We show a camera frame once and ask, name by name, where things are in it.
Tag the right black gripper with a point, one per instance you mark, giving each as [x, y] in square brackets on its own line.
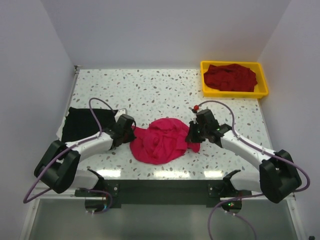
[193, 133]

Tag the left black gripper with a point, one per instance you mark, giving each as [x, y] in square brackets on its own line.
[129, 135]

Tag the pink t shirt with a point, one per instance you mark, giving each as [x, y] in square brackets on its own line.
[162, 142]

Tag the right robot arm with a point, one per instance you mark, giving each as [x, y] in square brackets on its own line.
[276, 176]

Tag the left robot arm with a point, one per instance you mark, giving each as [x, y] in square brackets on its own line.
[58, 168]

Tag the folded black t shirt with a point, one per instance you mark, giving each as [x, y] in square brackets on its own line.
[80, 123]

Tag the dark red t shirt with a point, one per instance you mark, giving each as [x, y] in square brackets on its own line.
[230, 78]

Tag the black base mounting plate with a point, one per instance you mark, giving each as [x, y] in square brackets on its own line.
[170, 192]

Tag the white folded t shirt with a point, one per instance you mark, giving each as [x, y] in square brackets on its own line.
[59, 132]

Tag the yellow plastic bin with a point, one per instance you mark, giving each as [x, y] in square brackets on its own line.
[261, 89]

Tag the aluminium table frame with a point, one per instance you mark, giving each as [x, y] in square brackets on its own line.
[151, 94]

